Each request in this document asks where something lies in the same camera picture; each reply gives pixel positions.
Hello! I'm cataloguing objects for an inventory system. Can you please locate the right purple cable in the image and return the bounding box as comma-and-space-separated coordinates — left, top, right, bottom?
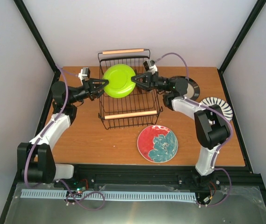
155, 52, 234, 208

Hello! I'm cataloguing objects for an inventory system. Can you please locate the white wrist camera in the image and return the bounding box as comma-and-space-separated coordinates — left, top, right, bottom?
143, 60, 158, 74
78, 67, 91, 80

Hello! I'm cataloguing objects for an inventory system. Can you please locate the green striped rim plate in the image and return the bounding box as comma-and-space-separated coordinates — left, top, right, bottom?
201, 97, 233, 122

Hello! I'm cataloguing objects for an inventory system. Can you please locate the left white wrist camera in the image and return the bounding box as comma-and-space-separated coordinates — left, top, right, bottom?
78, 67, 91, 80

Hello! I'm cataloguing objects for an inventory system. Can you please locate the black frame post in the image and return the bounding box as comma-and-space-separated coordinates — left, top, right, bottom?
13, 0, 59, 73
218, 0, 266, 72

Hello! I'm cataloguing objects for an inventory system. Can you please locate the right black frame post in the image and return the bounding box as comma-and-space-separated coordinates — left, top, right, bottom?
218, 0, 266, 72

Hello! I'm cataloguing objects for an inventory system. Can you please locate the plain lime green plate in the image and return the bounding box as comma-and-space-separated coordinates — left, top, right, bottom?
103, 64, 136, 98

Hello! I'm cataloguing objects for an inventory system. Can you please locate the red and teal flower plate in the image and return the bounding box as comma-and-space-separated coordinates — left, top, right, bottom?
137, 125, 178, 163

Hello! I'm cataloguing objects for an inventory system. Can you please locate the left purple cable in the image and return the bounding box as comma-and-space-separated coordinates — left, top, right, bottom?
24, 64, 105, 210

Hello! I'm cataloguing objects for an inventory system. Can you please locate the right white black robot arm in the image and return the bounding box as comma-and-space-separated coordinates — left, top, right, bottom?
131, 72, 233, 188

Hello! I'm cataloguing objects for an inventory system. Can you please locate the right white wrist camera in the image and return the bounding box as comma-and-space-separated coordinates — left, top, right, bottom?
143, 60, 158, 74

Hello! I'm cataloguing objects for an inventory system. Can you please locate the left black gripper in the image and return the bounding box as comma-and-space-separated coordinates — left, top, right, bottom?
68, 78, 110, 104

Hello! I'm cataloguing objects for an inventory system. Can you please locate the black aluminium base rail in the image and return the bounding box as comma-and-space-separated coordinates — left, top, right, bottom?
16, 163, 263, 192

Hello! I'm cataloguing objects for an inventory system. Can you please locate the left black frame post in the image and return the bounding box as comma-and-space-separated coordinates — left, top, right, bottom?
13, 0, 59, 73

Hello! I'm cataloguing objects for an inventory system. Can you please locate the light blue slotted cable duct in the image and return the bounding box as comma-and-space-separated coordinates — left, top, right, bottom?
20, 189, 196, 203

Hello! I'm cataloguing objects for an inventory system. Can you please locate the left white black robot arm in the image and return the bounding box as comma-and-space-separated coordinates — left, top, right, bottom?
17, 78, 109, 188

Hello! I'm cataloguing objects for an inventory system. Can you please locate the black rimmed beige plate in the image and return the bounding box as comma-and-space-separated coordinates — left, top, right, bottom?
169, 76, 200, 100

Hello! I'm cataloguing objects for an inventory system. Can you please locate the black wire dish rack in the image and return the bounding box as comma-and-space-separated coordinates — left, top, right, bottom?
98, 49, 163, 130

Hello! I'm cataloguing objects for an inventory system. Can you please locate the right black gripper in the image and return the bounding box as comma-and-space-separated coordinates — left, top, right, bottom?
130, 72, 170, 92

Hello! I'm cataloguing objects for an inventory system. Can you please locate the purple cable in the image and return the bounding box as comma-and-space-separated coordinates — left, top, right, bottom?
155, 52, 234, 208
24, 64, 105, 210

